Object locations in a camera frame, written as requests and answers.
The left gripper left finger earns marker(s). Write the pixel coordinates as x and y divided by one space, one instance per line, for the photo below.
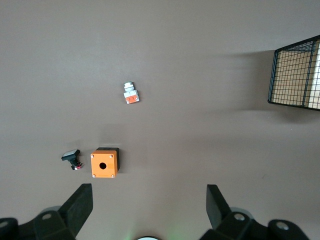
75 210

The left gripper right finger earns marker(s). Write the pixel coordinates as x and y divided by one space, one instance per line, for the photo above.
217 207

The black push button white cap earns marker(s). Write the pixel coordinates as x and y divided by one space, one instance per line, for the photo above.
71 155

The orange button enclosure box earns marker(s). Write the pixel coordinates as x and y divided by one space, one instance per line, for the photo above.
110 167

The white switch with orange block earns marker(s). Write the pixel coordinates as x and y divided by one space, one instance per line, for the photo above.
130 96

